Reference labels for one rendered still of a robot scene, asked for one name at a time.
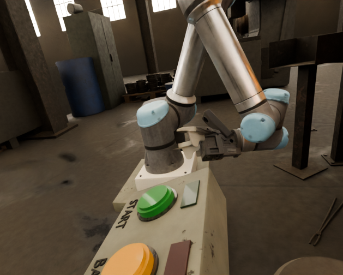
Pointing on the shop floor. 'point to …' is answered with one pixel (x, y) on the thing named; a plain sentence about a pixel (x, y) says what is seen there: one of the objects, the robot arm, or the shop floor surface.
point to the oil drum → (81, 86)
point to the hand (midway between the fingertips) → (173, 138)
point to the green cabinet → (97, 52)
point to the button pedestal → (175, 228)
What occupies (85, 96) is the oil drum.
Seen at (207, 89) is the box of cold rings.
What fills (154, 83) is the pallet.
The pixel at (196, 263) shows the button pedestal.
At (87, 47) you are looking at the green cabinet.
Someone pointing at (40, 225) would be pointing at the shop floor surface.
